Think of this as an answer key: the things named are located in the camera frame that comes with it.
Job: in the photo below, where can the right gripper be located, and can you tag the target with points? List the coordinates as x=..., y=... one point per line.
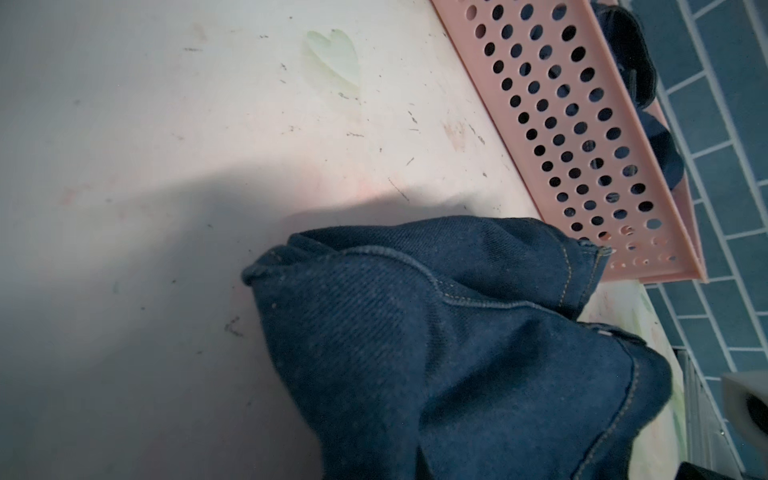
x=690, y=471

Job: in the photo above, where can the blue denim skirt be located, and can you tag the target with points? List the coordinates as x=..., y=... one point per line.
x=451, y=348

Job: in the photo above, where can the pink plastic basket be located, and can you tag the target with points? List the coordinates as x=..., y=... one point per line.
x=547, y=78

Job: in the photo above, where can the dark navy denim skirt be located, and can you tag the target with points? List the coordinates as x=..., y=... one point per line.
x=625, y=38

